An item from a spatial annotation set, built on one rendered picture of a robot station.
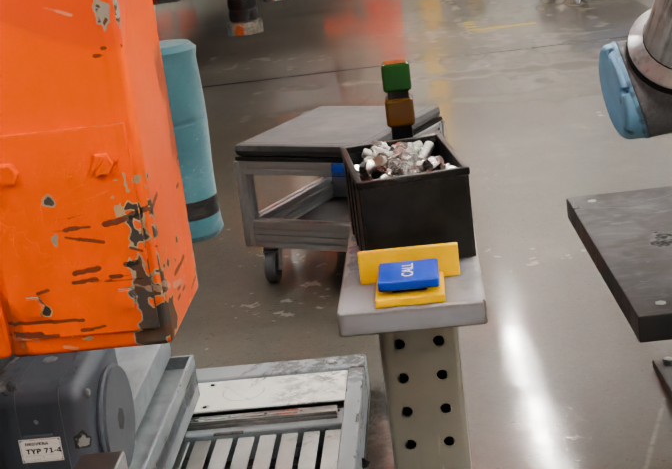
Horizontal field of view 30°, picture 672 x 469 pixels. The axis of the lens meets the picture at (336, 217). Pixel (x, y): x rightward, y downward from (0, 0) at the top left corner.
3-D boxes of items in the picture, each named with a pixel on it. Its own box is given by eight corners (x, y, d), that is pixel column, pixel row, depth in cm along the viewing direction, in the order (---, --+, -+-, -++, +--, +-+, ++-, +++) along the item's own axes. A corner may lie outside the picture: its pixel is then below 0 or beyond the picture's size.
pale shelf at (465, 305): (355, 226, 183) (352, 207, 182) (470, 215, 182) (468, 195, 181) (339, 338, 142) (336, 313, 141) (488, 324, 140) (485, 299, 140)
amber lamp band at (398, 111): (387, 122, 179) (384, 95, 177) (415, 119, 178) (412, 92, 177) (387, 128, 175) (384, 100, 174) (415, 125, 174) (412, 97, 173)
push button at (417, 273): (380, 280, 148) (378, 262, 148) (439, 274, 148) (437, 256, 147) (379, 301, 141) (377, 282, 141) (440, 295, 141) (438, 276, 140)
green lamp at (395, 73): (383, 88, 177) (380, 60, 176) (411, 85, 177) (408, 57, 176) (383, 93, 173) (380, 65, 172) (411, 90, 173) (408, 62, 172)
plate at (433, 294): (377, 284, 149) (376, 277, 149) (444, 278, 148) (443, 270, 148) (375, 308, 141) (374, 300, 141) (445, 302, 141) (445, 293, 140)
